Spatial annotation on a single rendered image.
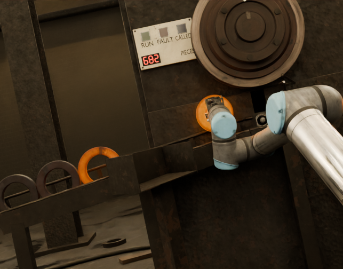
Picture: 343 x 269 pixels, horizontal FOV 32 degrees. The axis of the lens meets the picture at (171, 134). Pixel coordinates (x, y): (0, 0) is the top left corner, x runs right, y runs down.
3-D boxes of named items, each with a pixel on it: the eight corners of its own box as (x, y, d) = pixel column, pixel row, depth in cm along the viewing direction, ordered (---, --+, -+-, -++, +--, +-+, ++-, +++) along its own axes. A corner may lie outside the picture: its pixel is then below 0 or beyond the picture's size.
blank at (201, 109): (191, 101, 253) (191, 101, 250) (225, 91, 254) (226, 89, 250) (202, 136, 253) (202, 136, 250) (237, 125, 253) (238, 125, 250)
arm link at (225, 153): (248, 167, 223) (246, 136, 220) (220, 174, 220) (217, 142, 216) (237, 161, 232) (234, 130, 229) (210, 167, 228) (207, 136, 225)
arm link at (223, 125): (213, 142, 217) (210, 116, 214) (209, 133, 229) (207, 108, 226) (238, 139, 217) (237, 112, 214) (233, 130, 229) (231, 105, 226)
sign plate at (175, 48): (141, 70, 262) (133, 30, 262) (199, 58, 262) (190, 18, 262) (141, 70, 260) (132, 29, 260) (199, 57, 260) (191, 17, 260)
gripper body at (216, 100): (221, 94, 242) (225, 101, 230) (225, 114, 244) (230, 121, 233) (203, 98, 242) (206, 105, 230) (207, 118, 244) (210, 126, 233)
